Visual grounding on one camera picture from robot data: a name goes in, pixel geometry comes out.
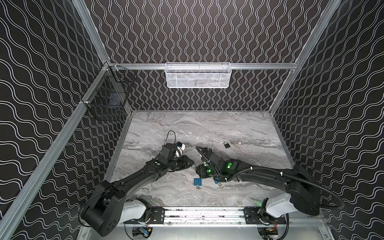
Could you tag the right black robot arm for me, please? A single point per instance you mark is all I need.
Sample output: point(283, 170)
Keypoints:
point(296, 182)

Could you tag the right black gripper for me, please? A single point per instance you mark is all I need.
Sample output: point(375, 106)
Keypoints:
point(208, 160)

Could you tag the black wire mesh basket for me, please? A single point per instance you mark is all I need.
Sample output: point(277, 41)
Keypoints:
point(106, 99)

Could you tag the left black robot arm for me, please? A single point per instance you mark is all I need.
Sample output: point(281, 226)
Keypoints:
point(109, 204)

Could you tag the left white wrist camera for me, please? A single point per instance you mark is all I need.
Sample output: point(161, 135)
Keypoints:
point(180, 148)

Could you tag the white wire mesh basket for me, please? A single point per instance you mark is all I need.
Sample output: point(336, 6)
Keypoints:
point(194, 75)

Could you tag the left blue padlock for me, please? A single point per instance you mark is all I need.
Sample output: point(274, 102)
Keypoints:
point(198, 183)

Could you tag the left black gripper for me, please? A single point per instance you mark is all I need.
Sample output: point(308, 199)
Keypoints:
point(178, 160)

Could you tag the black padlock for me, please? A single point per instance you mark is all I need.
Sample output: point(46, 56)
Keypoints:
point(227, 145)

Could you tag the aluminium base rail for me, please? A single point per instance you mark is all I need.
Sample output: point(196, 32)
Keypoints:
point(207, 216)

